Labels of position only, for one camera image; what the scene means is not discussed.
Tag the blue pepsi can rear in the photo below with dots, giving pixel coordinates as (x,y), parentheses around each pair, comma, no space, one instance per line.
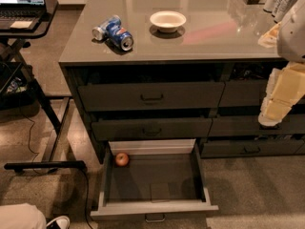
(100,32)

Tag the middle left grey drawer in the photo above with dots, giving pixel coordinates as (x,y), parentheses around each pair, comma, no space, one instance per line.
(154,128)

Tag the white paper bowl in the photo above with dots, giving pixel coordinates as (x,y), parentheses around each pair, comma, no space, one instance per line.
(168,21)

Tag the black laptop stand desk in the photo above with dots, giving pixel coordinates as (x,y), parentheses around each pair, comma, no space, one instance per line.
(11,56)

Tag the black white sneaker lower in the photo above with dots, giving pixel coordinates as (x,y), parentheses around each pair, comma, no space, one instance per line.
(61,222)

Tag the blue pepsi can front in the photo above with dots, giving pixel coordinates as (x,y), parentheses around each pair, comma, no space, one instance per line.
(120,37)

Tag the top right grey drawer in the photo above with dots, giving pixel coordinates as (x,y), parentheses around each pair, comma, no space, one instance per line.
(241,93)

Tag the red apple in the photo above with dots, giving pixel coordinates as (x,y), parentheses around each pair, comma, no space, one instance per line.
(122,159)

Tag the yellow sticky note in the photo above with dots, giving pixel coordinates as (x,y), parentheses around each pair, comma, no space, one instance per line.
(21,24)

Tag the open bottom left drawer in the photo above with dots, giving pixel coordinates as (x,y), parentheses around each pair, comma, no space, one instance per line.
(163,180)

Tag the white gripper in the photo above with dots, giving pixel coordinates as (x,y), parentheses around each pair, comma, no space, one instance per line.
(293,37)

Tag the grey counter cabinet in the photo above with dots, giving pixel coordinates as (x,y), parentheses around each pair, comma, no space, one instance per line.
(143,72)

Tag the white can front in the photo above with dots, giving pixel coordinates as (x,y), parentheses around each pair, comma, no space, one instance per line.
(283,9)

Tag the blue pepsi can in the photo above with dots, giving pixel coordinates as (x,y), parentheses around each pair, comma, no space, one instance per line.
(120,37)
(100,32)

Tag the grey drawer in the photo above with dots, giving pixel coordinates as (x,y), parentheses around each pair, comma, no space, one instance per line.
(241,93)
(267,147)
(150,96)
(154,128)
(248,125)

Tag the middle right grey drawer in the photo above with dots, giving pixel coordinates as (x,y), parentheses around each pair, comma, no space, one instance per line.
(248,125)

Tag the bottom right grey drawer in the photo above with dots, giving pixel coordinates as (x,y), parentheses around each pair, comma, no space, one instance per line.
(267,147)

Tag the top left grey drawer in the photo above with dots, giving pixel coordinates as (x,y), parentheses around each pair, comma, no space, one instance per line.
(150,96)

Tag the person knee light trousers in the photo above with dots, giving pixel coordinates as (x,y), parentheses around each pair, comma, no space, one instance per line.
(21,216)

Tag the open laptop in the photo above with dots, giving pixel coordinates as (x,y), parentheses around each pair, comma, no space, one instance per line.
(21,10)

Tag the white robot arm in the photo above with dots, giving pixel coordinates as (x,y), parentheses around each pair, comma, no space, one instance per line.
(289,35)

